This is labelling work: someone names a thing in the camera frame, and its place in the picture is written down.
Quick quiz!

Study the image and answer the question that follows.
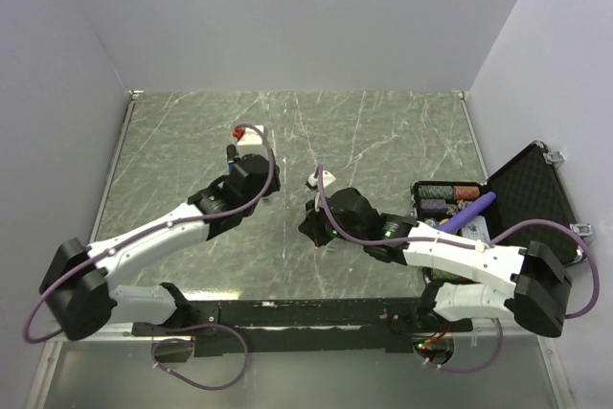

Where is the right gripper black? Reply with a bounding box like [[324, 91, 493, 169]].
[[299, 192, 367, 247]]

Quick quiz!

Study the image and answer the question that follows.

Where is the blue stapler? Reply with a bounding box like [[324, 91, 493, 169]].
[[226, 144, 239, 173]]

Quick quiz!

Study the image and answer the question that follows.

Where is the white stapler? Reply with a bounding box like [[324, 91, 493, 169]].
[[260, 193, 276, 206]]

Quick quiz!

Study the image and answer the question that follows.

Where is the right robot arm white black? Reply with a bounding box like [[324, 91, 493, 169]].
[[298, 188, 572, 338]]

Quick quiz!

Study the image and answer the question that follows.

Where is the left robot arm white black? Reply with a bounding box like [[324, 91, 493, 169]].
[[39, 152, 280, 341]]

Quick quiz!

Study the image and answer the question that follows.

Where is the purple marker pen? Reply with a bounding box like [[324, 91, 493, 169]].
[[437, 192, 497, 234]]

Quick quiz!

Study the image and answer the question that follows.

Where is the black open carrying case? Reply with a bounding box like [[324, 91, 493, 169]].
[[410, 140, 594, 288]]

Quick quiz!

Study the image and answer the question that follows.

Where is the purple cable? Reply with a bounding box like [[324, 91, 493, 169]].
[[150, 322, 252, 391], [313, 164, 601, 320], [415, 317, 508, 375], [22, 122, 277, 346]]

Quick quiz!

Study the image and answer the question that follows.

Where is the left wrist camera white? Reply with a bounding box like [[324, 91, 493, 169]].
[[232, 125, 267, 157]]

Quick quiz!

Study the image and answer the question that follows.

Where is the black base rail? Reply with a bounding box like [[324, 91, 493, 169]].
[[131, 298, 473, 357]]

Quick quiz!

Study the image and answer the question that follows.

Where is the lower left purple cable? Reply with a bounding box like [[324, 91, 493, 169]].
[[150, 322, 252, 391]]

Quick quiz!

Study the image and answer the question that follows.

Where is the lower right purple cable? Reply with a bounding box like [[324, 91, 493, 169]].
[[415, 317, 508, 375]]

